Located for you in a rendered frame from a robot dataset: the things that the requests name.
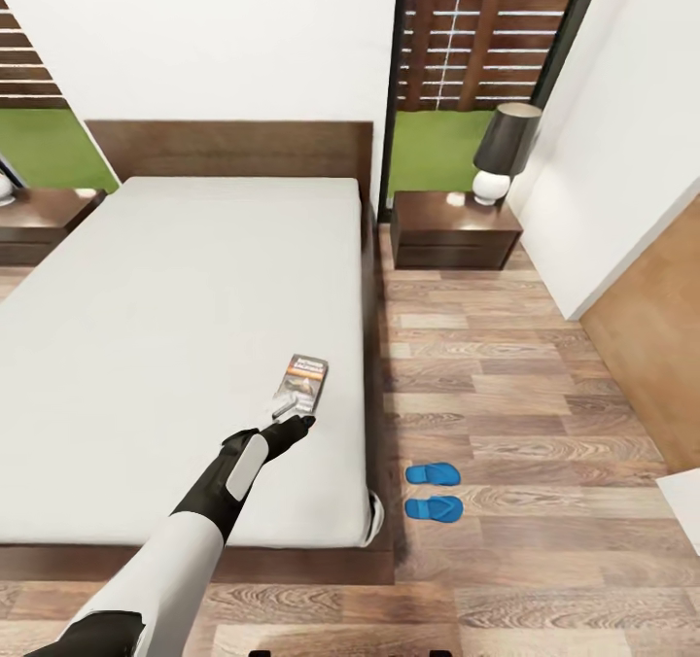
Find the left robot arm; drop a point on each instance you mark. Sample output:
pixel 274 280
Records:
pixel 149 608

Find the fixed window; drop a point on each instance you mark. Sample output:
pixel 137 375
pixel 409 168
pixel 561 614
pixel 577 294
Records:
pixel 42 144
pixel 452 63

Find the hardback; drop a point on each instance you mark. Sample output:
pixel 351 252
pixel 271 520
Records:
pixel 303 378

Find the bed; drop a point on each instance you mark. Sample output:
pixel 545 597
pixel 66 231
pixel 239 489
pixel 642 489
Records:
pixel 165 323

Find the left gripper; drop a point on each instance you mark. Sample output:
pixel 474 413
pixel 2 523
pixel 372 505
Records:
pixel 292 430

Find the sandal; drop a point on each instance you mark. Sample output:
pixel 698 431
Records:
pixel 442 474
pixel 443 509

